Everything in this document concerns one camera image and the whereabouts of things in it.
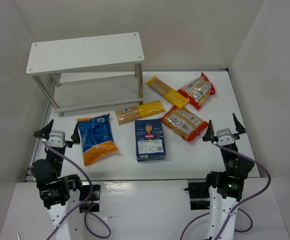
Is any red fusilli bag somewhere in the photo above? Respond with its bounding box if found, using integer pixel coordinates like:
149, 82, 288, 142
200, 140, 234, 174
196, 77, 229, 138
160, 106, 209, 142
177, 72, 216, 111

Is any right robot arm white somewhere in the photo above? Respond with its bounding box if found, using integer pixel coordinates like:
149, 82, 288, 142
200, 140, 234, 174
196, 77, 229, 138
202, 114, 255, 240

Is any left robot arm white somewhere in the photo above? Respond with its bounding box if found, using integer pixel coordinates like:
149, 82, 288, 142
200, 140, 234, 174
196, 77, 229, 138
31, 120, 86, 240

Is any blue orange pasta bag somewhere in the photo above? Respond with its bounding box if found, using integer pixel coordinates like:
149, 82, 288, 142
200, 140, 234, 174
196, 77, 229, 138
76, 113, 118, 166

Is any yellow spaghetti bag near shelf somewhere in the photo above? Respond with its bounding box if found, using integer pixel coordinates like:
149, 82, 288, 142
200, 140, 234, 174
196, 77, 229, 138
115, 100, 165, 125

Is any blue Barilla pasta box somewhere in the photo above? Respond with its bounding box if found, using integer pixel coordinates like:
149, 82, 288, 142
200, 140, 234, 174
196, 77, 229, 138
134, 118, 166, 162

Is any white two-tier metal shelf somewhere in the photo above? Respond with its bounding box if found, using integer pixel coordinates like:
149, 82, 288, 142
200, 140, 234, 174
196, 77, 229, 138
26, 32, 145, 116

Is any yellow spaghetti bag far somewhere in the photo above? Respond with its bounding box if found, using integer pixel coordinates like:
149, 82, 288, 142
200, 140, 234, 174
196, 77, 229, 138
146, 76, 190, 110

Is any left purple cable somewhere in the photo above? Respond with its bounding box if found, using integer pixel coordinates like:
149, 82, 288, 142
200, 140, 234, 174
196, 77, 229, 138
41, 138, 112, 240

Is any purple cable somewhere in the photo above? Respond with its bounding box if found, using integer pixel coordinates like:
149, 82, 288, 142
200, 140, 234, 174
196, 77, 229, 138
179, 141, 272, 240
41, 138, 112, 240

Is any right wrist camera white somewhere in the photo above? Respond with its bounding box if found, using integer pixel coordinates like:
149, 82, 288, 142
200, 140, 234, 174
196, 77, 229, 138
216, 128, 235, 146

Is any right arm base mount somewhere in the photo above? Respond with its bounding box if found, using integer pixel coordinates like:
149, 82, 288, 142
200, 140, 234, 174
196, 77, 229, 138
183, 179, 210, 211

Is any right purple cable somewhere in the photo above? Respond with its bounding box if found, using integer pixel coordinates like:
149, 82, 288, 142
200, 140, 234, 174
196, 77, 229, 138
179, 141, 272, 240

